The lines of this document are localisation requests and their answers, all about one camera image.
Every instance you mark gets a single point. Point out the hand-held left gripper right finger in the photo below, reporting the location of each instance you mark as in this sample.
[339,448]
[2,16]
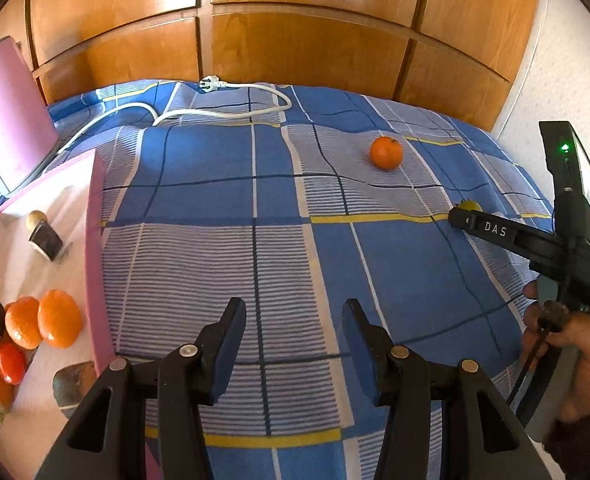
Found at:
[360,355]

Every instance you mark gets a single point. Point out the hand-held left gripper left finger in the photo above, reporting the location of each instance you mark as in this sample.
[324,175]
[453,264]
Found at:
[230,340]

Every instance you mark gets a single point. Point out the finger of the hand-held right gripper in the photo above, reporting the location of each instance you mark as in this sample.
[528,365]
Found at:
[495,232]

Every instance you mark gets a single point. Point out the green tomato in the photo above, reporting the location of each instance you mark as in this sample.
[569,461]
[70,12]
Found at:
[469,205]

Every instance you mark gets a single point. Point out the pink box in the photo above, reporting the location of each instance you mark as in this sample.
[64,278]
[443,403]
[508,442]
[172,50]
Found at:
[95,270]

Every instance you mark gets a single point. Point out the smooth orange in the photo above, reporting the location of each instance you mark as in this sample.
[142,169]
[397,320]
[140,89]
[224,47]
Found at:
[60,317]

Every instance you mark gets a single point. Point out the dark cut vegetable piece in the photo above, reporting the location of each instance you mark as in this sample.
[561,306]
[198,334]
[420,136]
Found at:
[47,242]

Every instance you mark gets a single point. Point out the orange with green stem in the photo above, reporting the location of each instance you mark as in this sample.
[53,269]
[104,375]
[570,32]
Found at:
[23,322]

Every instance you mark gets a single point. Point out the blue checked blanket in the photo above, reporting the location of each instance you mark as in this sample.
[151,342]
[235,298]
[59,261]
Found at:
[295,270]

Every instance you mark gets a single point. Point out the small mandarin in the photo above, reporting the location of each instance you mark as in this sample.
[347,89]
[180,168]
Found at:
[386,154]

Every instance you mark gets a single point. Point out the brown potato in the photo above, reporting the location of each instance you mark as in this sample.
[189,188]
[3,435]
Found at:
[72,382]

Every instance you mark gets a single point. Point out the red tomato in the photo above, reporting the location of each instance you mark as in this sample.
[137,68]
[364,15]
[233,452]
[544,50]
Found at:
[11,364]

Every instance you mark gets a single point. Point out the wooden wardrobe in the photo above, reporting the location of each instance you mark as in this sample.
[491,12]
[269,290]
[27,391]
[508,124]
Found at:
[300,45]

